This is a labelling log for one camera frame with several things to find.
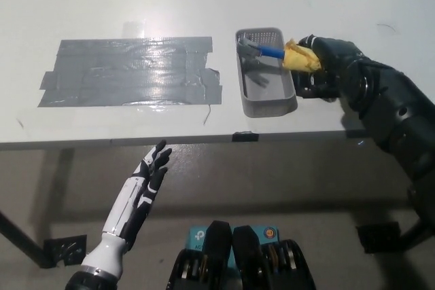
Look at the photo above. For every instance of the blue hammer with yellow cloth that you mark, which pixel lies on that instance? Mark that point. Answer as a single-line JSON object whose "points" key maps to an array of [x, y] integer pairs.
{"points": [[272, 52]]}

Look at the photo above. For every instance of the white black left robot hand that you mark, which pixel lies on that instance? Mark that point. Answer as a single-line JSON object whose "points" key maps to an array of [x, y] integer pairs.
{"points": [[125, 205]]}

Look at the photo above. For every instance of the grey duct tape patch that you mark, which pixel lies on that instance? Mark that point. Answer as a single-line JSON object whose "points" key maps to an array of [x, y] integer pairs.
{"points": [[129, 72]]}

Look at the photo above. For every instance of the grey plastic basket container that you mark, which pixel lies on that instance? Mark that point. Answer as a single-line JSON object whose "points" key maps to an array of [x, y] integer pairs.
{"points": [[268, 96]]}

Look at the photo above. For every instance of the black tape patch on desk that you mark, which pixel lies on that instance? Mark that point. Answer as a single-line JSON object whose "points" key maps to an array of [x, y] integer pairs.
{"points": [[302, 90]]}

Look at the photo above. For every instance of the black table leg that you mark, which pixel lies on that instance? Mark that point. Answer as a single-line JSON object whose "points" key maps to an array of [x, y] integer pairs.
{"points": [[22, 239]]}

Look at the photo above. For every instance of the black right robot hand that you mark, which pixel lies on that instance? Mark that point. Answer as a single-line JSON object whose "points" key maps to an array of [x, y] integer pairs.
{"points": [[334, 50]]}

